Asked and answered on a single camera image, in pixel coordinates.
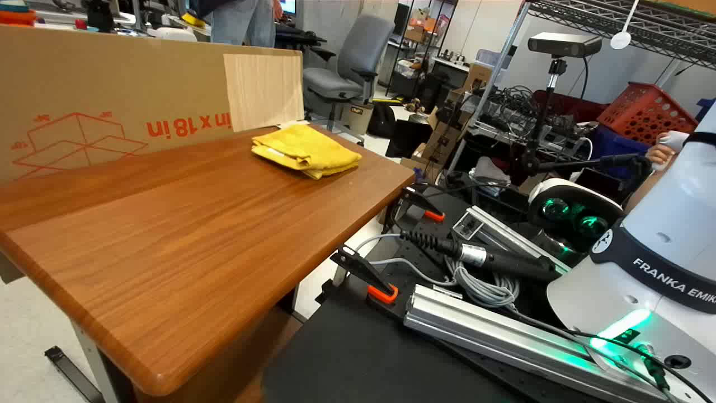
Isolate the grey cable bundle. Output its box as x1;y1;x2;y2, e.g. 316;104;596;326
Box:
445;261;523;312

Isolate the black camera stand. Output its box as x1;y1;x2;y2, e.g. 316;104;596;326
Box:
521;54;570;177

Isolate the person in blue jeans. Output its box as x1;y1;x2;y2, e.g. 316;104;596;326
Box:
188;0;278;50

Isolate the black stereo camera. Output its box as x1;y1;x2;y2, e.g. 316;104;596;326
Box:
527;31;604;58

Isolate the metal table frame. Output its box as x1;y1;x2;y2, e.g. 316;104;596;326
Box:
42;321;126;403

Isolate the black orange bar clamp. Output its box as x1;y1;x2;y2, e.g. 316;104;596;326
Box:
329;244;403;309
401;187;451;226

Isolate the thick black cable connector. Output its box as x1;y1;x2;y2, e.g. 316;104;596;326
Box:
399;222;562;282

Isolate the blue plastic bin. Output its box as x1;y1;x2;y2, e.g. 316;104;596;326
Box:
590;126;652;182

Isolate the red plastic basket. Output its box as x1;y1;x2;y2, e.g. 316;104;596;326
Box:
596;80;701;148

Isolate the short silver aluminium extrusion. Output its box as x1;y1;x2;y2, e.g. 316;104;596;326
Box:
451;207;574;276

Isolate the white VR headset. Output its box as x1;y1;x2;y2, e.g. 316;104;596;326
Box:
527;177;627;264

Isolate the long silver aluminium rail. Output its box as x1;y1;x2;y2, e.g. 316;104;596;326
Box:
401;282;673;403

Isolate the grey padded office chair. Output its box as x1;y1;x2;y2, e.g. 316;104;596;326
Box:
301;13;396;126

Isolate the dark red bin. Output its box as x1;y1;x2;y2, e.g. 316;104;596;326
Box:
533;87;607;126

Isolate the metal wire shelving rack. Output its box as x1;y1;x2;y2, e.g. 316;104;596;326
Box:
445;0;716;177

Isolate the black robot mounting board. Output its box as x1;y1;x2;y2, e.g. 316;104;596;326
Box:
259;276;599;403

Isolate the white round hanging object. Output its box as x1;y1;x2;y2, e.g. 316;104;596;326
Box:
608;0;643;51

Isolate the large printed cardboard box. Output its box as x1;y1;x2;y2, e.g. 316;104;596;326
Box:
0;24;307;188

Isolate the yellow terry towel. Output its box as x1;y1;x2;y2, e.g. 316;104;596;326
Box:
249;121;364;182

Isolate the light wood panel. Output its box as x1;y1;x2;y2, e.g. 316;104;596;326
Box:
221;50;307;135

